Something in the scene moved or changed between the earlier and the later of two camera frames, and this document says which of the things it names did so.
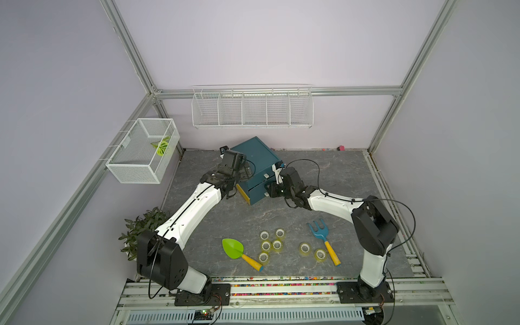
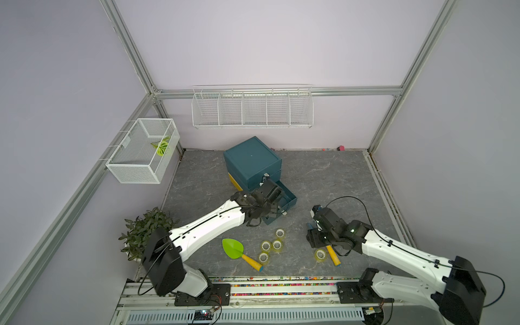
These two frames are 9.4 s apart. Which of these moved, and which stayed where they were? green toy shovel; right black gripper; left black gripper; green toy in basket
Moved: left black gripper; right black gripper
Stayed: green toy in basket; green toy shovel
